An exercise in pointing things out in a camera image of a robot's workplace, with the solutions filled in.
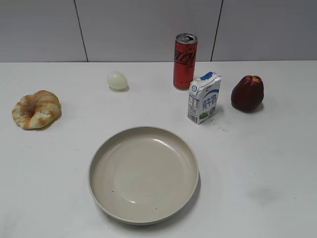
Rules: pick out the white blue milk carton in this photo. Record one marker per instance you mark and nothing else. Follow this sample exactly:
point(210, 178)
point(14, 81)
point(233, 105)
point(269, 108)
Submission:
point(203, 94)

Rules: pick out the beige round plate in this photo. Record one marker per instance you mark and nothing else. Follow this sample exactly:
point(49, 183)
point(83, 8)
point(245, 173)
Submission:
point(143, 175)

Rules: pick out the white egg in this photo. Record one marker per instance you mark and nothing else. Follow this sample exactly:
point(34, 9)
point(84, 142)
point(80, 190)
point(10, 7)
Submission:
point(117, 80)

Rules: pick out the red soda can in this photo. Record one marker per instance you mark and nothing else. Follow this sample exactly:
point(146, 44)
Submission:
point(184, 60)

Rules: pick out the dark red wax apple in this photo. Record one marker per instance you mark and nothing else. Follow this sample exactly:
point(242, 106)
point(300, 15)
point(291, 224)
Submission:
point(248, 94)

